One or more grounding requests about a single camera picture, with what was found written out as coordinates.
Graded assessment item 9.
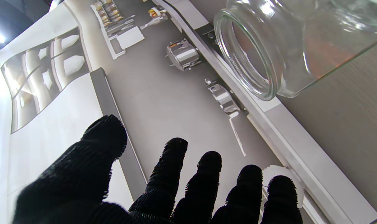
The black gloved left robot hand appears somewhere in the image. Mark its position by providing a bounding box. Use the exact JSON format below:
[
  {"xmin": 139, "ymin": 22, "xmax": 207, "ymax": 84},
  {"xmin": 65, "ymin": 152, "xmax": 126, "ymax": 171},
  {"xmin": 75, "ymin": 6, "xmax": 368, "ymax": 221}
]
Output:
[{"xmin": 12, "ymin": 114, "xmax": 304, "ymax": 224}]

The clear glass jar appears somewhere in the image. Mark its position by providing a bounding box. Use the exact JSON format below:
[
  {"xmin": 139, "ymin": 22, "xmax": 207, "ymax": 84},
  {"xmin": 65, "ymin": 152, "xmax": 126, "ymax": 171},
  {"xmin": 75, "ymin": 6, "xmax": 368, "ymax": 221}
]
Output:
[{"xmin": 213, "ymin": 0, "xmax": 377, "ymax": 102}]

